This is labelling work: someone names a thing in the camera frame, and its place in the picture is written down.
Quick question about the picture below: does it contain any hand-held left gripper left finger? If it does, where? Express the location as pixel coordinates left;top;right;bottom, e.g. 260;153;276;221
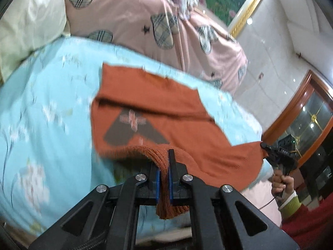
28;165;160;250

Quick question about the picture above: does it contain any orange knit sweater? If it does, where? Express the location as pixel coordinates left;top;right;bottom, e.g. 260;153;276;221
90;62;269;220

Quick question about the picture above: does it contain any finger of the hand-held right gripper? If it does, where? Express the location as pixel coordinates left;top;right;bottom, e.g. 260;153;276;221
261;141;279;160

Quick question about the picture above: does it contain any person's right hand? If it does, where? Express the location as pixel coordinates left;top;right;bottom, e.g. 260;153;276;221
271;173;295;201

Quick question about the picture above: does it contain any cream pillow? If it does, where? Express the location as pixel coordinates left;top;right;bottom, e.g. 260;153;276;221
0;0;68;84

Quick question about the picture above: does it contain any person's right forearm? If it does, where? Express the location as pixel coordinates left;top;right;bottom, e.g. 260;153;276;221
277;190;333;250

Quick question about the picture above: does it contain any light blue floral bedsheet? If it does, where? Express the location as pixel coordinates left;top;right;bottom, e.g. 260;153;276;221
0;35;273;240

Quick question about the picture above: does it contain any pink mattress cover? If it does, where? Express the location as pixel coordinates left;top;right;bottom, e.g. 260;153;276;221
241;181;283;228

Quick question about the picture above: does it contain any wooden framed glass door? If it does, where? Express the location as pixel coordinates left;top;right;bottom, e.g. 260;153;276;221
261;70;333;168

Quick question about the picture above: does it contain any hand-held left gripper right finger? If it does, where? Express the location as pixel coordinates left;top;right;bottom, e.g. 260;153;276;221
168;149;299;250

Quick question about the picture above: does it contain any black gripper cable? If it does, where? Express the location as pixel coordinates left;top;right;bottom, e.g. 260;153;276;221
257;195;277;209

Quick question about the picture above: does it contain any pink quilt with plaid hearts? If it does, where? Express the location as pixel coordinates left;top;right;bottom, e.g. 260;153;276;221
63;0;248;95

